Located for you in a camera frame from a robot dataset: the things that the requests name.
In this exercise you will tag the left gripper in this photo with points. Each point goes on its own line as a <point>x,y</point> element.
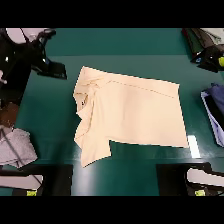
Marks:
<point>53,69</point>

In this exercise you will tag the grey-brown garment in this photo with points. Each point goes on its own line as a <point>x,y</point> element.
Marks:
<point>209,36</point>

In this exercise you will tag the blue garment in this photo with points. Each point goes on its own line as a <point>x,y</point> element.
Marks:
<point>216,133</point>

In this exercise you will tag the dark green garment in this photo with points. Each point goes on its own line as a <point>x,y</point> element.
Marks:
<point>190,38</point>

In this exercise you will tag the brown garment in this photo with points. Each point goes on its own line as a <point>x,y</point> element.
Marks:
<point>8,114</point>

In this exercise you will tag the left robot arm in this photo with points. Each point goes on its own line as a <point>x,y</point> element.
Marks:
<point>20,60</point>

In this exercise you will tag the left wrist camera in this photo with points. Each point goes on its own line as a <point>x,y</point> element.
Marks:
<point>49,32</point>

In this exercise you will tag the grey garment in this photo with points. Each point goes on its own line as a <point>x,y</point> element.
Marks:
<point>18,146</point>

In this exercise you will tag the cream T-shirt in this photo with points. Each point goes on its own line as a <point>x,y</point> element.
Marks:
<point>133,110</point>

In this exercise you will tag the black garment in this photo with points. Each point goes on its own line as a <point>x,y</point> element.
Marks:
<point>11,86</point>

